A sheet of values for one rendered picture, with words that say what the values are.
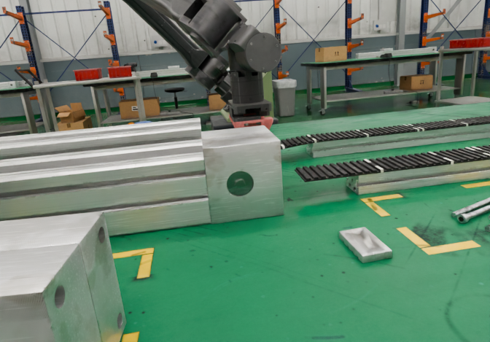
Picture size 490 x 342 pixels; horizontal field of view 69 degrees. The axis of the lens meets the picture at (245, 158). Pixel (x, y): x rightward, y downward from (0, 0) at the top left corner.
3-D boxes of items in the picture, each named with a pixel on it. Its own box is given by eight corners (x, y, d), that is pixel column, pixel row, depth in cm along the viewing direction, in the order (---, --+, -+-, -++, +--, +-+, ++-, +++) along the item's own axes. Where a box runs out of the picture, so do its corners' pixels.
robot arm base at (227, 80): (247, 84, 119) (225, 111, 118) (229, 68, 116) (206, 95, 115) (255, 82, 110) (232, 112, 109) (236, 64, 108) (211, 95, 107)
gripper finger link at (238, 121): (237, 164, 61) (232, 110, 58) (232, 154, 68) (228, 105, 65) (275, 160, 62) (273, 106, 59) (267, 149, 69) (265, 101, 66)
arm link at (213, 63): (229, 76, 114) (219, 89, 114) (205, 54, 111) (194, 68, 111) (235, 75, 106) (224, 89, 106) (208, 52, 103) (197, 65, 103)
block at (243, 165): (265, 181, 55) (261, 122, 53) (284, 215, 44) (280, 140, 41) (207, 189, 54) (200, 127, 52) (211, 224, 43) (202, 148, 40)
